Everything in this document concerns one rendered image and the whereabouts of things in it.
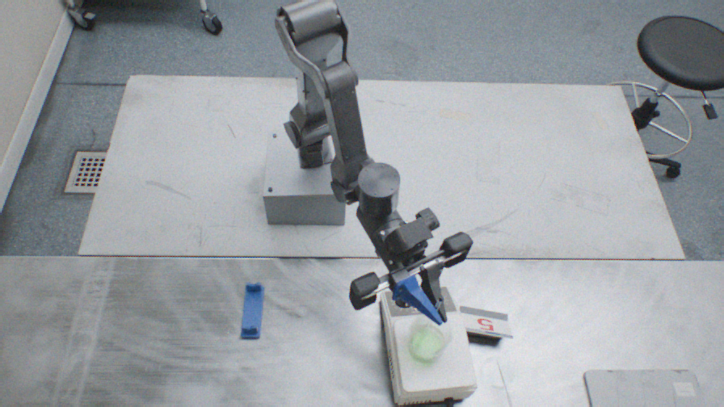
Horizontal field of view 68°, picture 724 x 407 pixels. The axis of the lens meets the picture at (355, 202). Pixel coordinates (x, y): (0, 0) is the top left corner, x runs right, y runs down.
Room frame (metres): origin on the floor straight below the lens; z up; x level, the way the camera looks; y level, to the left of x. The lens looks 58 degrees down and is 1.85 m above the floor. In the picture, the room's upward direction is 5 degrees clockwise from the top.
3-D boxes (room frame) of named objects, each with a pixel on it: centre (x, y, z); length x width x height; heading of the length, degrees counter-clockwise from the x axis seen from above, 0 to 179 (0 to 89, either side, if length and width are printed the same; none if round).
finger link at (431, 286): (0.30, -0.13, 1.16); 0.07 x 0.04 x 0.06; 31
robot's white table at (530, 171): (0.72, -0.05, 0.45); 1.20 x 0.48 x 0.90; 95
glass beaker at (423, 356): (0.28, -0.13, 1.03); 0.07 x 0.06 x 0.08; 93
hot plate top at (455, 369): (0.28, -0.15, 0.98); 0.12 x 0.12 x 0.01; 10
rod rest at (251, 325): (0.35, 0.17, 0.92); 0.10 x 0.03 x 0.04; 5
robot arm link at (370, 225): (0.42, -0.03, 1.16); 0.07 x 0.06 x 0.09; 31
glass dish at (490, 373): (0.27, -0.27, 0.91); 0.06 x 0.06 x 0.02
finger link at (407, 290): (0.28, -0.10, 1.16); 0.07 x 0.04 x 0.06; 31
